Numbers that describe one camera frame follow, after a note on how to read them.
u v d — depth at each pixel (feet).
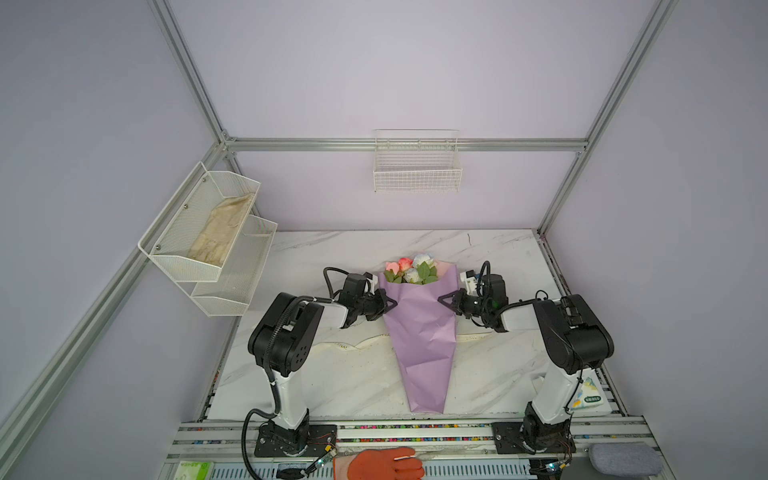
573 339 1.67
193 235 2.53
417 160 3.12
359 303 2.71
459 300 2.85
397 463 2.29
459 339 2.97
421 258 3.28
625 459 2.26
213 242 2.51
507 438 2.40
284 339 1.68
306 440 2.35
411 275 3.28
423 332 2.91
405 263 3.42
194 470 2.22
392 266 3.42
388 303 2.98
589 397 2.46
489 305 2.62
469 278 3.04
